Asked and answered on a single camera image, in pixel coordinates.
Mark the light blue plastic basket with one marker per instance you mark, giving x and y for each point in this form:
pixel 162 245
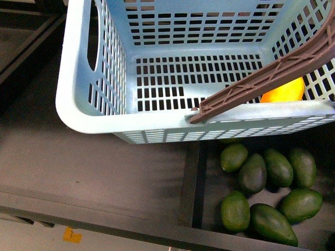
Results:
pixel 140 69

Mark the yellow mango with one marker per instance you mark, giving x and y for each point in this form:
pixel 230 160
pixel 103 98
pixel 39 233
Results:
pixel 292 91

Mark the brown basket handle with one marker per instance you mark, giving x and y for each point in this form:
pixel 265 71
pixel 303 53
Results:
pixel 310 56

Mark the green avocado upper left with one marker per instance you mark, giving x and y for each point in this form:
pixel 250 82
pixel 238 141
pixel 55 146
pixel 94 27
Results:
pixel 233 157

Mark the dark green avocado middle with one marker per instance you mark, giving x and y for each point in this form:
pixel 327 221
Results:
pixel 253 175

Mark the dark green avocado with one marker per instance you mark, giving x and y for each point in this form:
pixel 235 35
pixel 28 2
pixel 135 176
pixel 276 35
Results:
pixel 272 225
pixel 253 175

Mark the green avocado lower left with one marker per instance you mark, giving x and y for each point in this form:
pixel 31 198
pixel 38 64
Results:
pixel 235 212

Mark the green avocado upper centre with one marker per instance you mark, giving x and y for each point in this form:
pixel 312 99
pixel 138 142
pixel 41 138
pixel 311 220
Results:
pixel 279 170

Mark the dark green avocado bottom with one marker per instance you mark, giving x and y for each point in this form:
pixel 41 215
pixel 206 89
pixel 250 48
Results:
pixel 272 225

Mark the green avocado upper right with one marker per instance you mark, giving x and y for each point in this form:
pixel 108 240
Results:
pixel 304 167

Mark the green avocado lower right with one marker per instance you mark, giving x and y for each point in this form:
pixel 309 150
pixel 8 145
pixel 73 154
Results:
pixel 301 204

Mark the yellow floor marker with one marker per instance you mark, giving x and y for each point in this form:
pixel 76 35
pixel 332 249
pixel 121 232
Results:
pixel 70 236

